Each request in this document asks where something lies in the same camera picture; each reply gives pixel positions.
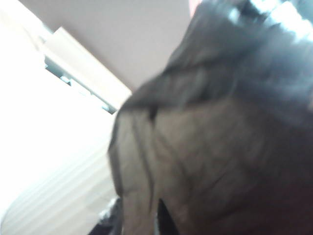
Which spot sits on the white ribbed plastic trash can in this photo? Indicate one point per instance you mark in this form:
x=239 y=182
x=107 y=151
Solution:
x=61 y=191

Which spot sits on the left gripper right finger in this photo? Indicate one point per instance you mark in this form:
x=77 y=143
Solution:
x=165 y=222

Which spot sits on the black garbage bag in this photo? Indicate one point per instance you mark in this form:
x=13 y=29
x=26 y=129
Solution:
x=207 y=147

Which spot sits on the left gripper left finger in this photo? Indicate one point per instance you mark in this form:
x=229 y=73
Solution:
x=110 y=220

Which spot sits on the brown desk partition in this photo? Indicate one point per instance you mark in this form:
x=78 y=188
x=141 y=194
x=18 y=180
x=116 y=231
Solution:
x=122 y=36

